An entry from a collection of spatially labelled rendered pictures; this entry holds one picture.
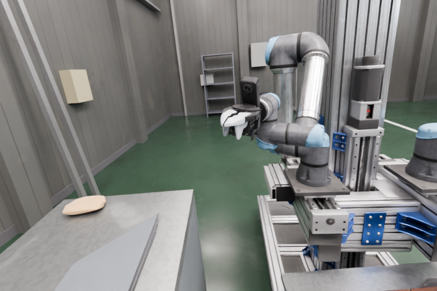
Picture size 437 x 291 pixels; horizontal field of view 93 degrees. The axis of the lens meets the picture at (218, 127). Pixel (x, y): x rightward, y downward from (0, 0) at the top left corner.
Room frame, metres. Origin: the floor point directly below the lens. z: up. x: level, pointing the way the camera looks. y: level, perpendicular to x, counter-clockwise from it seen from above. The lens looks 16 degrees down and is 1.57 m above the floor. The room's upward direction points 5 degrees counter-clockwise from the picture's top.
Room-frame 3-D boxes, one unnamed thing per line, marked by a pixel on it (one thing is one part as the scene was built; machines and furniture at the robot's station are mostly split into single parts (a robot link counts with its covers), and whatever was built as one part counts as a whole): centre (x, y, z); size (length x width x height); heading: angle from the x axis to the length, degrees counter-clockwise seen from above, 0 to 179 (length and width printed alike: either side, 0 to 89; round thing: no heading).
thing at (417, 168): (0.81, -0.92, 1.09); 0.15 x 0.15 x 0.10
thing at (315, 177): (0.86, -0.42, 1.09); 0.15 x 0.15 x 0.10
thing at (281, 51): (0.93, -0.31, 1.41); 0.15 x 0.12 x 0.55; 59
